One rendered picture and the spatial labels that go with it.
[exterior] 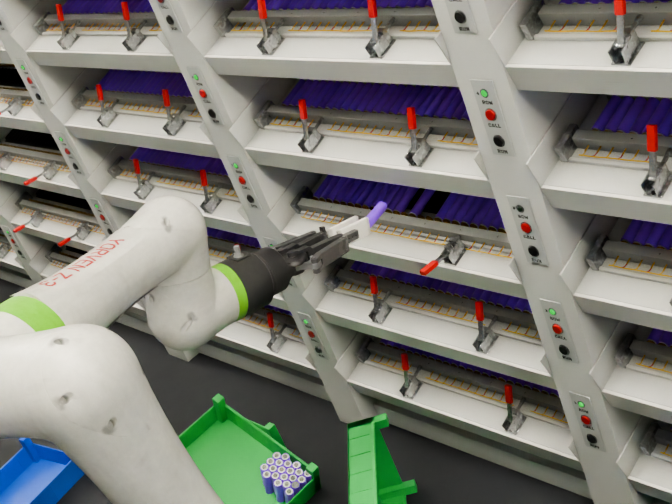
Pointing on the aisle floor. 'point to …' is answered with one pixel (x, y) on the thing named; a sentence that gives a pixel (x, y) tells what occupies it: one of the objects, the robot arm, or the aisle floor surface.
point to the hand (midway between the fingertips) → (348, 231)
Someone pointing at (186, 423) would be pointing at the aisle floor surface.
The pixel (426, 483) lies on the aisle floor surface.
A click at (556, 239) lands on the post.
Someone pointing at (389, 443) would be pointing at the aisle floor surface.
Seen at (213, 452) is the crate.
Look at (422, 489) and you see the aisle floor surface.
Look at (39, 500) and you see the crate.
